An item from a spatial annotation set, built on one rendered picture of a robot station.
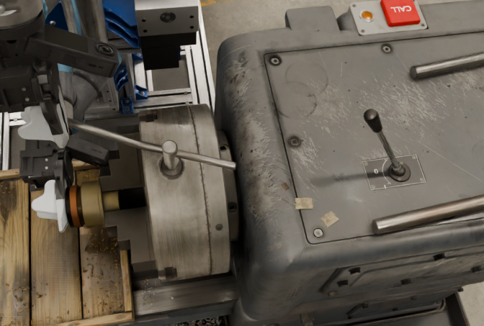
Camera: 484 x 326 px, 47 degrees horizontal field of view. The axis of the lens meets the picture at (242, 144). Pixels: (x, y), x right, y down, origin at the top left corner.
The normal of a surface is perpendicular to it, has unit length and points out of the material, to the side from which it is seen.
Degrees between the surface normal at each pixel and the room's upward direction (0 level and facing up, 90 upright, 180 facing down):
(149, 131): 19
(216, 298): 0
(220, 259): 72
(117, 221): 8
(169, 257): 64
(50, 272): 0
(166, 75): 0
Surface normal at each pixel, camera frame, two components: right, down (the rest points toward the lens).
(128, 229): 0.05, -0.58
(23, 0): 0.80, 0.41
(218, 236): 0.18, 0.44
